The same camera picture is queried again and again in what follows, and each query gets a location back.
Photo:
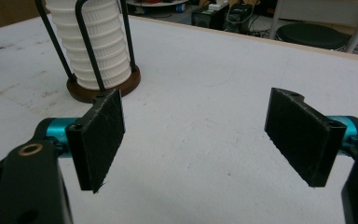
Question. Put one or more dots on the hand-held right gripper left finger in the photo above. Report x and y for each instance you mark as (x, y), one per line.
(98, 140)

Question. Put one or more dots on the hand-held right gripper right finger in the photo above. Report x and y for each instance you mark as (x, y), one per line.
(301, 140)

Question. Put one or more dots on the stack of white paper cups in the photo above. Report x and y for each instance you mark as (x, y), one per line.
(105, 46)

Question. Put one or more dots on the white table cover sheet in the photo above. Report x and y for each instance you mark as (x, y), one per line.
(199, 124)

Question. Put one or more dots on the round black stool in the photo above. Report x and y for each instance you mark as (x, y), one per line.
(312, 35)

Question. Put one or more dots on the black computer tower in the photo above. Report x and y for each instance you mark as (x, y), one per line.
(206, 18)

